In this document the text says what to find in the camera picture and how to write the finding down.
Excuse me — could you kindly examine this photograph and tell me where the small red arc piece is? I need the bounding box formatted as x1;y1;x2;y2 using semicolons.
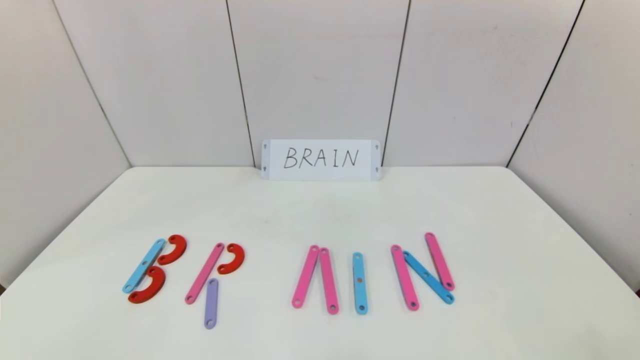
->
217;243;246;275

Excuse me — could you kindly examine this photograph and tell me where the long pink bar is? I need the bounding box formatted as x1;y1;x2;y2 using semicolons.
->
319;247;340;315
291;244;320;309
184;242;226;305
390;244;420;312

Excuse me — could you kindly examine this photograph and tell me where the short pink bar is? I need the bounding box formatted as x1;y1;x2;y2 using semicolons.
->
424;232;456;291

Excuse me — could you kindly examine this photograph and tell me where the short blue bar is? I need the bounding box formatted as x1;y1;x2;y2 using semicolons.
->
403;250;456;305

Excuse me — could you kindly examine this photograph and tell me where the short purple bar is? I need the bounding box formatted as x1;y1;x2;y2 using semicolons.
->
204;278;219;330

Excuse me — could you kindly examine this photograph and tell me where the white sign card reading BRAIN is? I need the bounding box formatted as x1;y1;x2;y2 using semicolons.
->
261;139;382;181

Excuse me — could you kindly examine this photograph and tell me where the long blue bar orange dot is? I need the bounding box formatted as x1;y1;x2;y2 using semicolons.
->
352;252;369;315

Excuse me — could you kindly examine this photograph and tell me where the medium red arc piece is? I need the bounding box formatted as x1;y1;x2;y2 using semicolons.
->
157;234;188;266

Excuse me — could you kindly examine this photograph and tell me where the long plain blue bar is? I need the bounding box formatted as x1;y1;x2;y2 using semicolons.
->
122;238;167;294

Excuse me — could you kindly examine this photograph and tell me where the large red arc piece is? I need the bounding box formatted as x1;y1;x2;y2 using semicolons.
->
128;265;167;304

